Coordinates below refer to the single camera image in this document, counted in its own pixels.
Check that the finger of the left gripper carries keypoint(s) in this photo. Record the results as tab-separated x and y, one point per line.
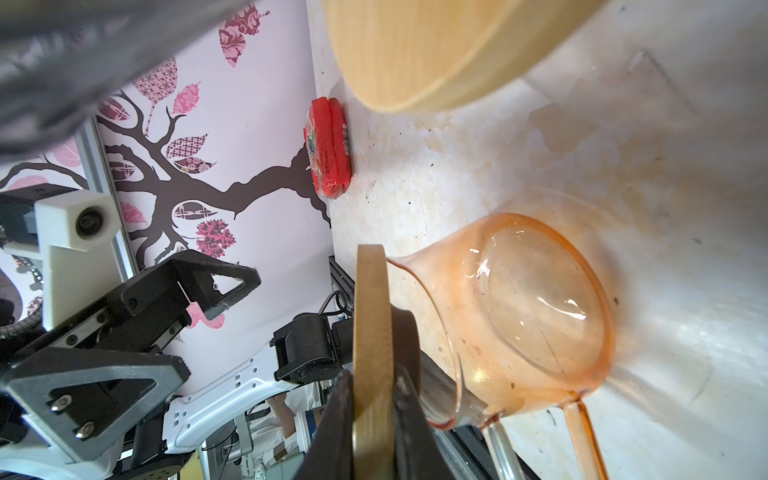
196	272
83	401

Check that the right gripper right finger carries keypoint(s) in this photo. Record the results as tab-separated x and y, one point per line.
417	455

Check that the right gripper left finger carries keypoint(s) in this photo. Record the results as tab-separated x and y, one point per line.
330	455

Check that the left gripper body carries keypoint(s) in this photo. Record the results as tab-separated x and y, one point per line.
129	319

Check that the orange glass pitcher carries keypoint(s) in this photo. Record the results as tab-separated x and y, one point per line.
512	319

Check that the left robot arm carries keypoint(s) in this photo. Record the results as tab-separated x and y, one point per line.
312	347

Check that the red snack packet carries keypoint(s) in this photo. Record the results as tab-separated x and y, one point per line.
326	141

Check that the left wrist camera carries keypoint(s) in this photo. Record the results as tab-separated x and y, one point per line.
67	234

